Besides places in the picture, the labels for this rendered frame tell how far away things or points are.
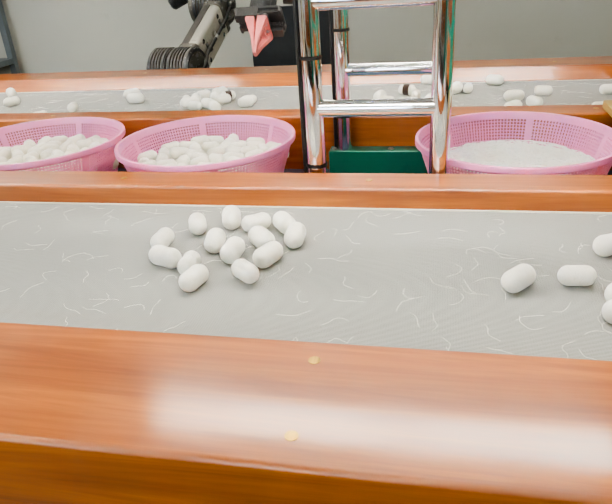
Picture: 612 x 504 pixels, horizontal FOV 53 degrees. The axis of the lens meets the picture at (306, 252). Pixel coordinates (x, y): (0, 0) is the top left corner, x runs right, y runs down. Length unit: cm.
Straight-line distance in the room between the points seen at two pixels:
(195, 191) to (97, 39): 295
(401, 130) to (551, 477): 74
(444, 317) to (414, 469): 19
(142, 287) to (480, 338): 31
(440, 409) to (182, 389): 16
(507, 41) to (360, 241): 274
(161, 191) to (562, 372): 52
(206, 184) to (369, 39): 259
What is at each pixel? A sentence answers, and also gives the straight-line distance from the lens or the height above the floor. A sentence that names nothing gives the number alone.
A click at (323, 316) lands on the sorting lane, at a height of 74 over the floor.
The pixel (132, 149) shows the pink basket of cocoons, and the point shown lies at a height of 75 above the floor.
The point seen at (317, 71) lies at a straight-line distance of 74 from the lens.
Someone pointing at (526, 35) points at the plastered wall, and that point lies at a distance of 333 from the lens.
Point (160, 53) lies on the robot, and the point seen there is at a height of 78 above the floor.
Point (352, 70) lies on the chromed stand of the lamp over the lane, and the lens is 98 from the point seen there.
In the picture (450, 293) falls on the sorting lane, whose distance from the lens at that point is 55.
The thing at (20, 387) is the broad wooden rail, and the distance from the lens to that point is 46.
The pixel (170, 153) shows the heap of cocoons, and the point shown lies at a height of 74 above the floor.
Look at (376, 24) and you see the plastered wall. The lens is 328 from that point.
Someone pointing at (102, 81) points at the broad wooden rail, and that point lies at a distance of 158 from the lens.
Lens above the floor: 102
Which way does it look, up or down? 27 degrees down
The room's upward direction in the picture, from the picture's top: 4 degrees counter-clockwise
